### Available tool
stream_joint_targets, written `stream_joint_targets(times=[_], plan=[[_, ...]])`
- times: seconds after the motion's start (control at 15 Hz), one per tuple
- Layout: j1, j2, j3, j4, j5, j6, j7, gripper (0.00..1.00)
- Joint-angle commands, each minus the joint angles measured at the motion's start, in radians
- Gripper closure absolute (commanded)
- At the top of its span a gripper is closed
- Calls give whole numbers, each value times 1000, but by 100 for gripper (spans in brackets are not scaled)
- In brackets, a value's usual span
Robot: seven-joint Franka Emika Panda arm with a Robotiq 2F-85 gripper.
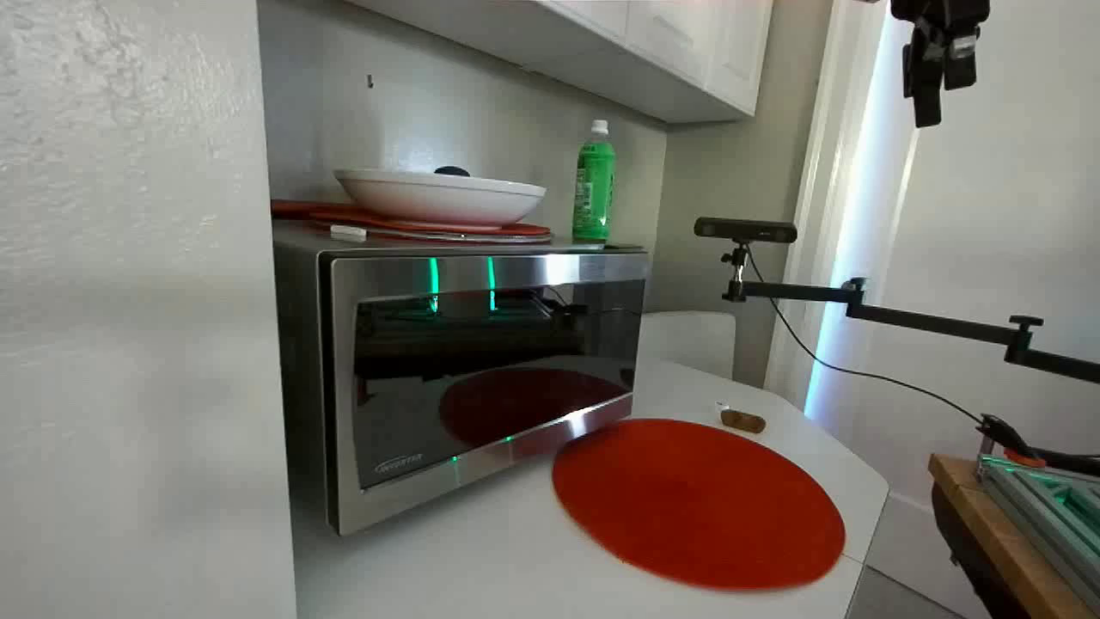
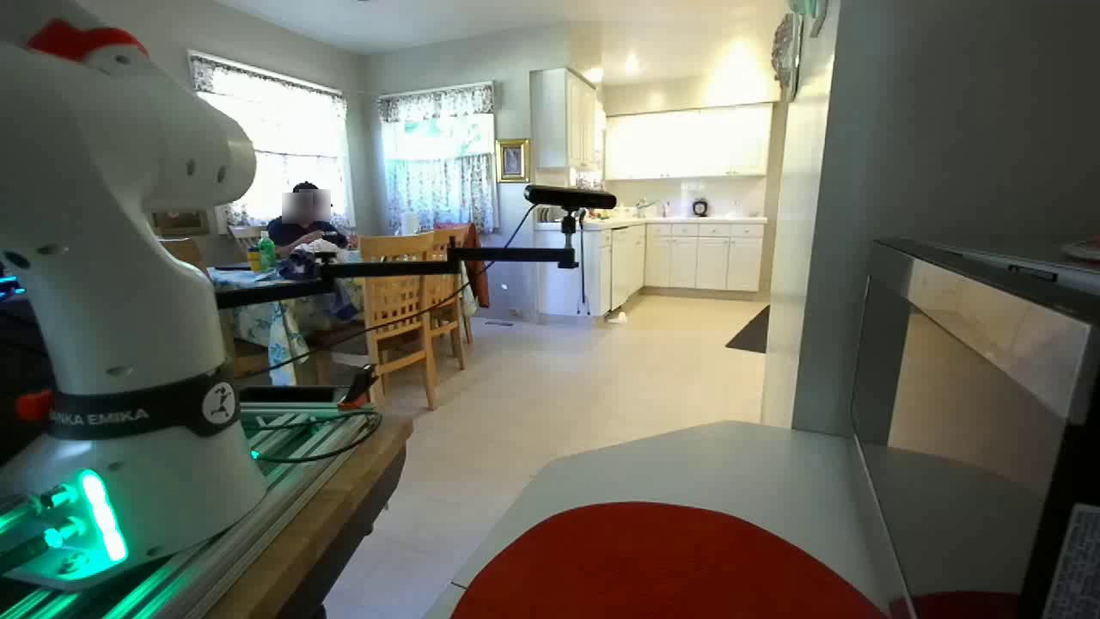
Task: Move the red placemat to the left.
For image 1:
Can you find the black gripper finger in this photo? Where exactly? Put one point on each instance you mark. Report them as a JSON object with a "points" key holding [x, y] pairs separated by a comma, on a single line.
{"points": [[926, 88], [959, 65]]}

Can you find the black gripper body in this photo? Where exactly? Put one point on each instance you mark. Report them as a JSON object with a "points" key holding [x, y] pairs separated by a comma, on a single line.
{"points": [[939, 17]]}

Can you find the red round plate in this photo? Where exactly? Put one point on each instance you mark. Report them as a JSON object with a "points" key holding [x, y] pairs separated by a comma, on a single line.
{"points": [[698, 503]]}

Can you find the green plastic bottle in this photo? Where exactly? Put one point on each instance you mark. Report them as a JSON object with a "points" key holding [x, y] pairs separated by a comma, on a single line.
{"points": [[593, 192]]}

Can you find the small brown block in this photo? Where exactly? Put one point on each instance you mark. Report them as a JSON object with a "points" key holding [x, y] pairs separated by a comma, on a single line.
{"points": [[745, 422]]}

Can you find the green plastic rack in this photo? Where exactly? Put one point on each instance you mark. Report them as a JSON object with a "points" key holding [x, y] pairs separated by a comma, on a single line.
{"points": [[1050, 510]]}

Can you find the wooden side table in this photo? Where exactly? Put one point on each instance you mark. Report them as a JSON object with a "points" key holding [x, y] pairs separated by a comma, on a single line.
{"points": [[998, 553]]}

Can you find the small black knob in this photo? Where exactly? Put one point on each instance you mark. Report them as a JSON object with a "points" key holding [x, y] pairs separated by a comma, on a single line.
{"points": [[452, 171]]}

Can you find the white shallow bowl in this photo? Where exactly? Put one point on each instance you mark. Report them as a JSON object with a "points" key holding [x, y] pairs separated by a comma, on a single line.
{"points": [[442, 198]]}

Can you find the red flat tray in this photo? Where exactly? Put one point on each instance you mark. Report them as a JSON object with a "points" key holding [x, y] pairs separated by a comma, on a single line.
{"points": [[401, 223]]}

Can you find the stainless steel microwave oven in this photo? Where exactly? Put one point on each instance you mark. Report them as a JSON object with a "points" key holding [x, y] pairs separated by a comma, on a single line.
{"points": [[458, 365]]}

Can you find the small white block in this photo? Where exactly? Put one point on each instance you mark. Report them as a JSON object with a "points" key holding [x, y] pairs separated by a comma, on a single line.
{"points": [[348, 232]]}

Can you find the black stereo camera bar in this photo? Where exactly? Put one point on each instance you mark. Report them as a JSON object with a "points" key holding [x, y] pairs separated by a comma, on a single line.
{"points": [[745, 232]]}

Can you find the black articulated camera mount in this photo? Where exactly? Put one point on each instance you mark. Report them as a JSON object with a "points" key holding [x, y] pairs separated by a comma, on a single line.
{"points": [[914, 317]]}

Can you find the white wall cabinet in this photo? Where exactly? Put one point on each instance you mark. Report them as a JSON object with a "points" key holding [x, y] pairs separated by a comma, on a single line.
{"points": [[641, 46]]}

